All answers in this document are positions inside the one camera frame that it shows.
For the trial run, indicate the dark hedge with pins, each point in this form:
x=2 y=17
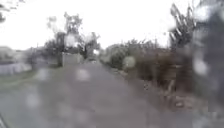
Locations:
x=153 y=65

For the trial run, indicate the pale low building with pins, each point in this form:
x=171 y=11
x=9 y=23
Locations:
x=13 y=68

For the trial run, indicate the grey asphalt road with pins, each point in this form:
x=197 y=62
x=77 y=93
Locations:
x=90 y=100

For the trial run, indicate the tree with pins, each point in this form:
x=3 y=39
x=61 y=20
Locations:
x=71 y=36

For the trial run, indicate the grass verge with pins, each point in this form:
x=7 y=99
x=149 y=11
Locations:
x=173 y=98
x=15 y=78

